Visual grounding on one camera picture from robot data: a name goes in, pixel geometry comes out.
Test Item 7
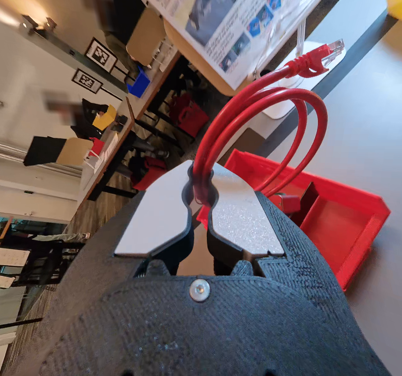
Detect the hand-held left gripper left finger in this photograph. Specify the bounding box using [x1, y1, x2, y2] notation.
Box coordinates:
[113, 160, 194, 258]

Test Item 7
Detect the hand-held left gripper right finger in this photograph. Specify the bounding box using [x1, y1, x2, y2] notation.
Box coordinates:
[207, 163, 285, 259]

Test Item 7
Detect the red ethernet splitter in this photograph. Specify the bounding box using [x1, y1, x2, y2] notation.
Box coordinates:
[273, 194, 301, 214]

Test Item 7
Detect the red plastic bin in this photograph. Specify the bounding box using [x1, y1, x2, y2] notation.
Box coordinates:
[196, 149, 391, 292]

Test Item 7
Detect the red ethernet cable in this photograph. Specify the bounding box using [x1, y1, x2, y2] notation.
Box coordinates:
[192, 39, 345, 207]

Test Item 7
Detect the red tote bag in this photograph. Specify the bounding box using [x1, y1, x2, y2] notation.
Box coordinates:
[130, 157, 168, 192]
[169, 92, 210, 138]

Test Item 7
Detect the black bin divider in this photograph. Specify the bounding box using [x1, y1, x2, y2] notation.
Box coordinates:
[296, 181, 321, 226]

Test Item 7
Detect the wooden background table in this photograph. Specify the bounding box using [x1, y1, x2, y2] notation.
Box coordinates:
[80, 52, 182, 201]

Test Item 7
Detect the small red bin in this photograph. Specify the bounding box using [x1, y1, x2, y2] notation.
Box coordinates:
[89, 137, 106, 157]

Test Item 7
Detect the small yellow bin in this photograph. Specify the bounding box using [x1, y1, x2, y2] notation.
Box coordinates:
[92, 104, 117, 131]

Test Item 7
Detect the black cardboard sign stand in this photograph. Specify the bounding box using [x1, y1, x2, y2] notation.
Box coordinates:
[111, 0, 166, 67]
[23, 135, 95, 167]

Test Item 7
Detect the blue plastic bin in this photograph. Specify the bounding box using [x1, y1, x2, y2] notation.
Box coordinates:
[127, 65, 151, 98]

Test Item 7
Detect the black white marker poster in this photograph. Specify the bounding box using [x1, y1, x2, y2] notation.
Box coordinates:
[85, 37, 119, 74]
[72, 69, 104, 95]

